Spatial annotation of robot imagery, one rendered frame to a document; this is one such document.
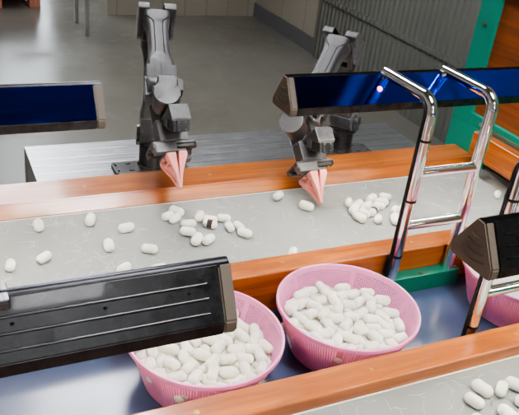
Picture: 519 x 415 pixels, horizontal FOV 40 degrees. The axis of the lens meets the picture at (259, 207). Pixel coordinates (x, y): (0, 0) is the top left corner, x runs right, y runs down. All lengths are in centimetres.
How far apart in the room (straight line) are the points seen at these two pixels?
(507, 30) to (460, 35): 220
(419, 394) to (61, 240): 75
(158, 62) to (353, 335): 76
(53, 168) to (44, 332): 125
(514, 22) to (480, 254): 114
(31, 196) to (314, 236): 62
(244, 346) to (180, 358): 11
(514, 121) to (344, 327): 91
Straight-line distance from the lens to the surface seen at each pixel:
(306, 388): 112
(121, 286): 71
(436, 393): 122
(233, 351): 121
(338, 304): 135
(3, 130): 119
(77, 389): 123
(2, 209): 156
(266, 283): 137
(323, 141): 161
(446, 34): 432
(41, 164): 195
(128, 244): 146
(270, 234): 154
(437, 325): 149
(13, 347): 70
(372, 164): 190
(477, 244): 95
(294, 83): 135
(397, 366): 121
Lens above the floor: 152
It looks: 28 degrees down
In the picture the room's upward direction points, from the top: 7 degrees clockwise
